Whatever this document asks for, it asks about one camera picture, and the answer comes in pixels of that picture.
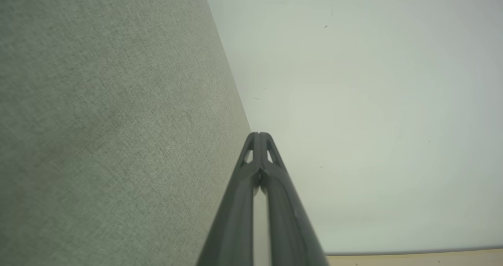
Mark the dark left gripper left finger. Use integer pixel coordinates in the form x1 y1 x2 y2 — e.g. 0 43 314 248
196 132 260 266

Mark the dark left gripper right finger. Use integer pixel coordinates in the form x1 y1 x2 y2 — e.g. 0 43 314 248
259 132 329 266

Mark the grey fabric sofa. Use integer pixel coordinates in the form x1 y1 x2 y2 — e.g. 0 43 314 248
0 0 252 266

